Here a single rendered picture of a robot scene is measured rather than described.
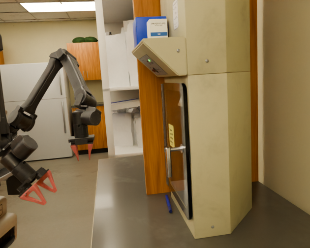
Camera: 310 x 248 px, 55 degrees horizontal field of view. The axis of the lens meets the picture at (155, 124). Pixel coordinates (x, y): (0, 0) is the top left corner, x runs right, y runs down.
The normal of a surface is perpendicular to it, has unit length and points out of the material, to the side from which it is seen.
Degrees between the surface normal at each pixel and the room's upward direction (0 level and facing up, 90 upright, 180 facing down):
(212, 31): 90
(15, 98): 90
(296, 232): 0
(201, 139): 90
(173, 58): 90
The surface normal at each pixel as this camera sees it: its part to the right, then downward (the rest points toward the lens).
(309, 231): -0.06, -0.99
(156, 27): 0.18, 0.14
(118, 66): -0.36, 0.18
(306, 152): -0.98, 0.08
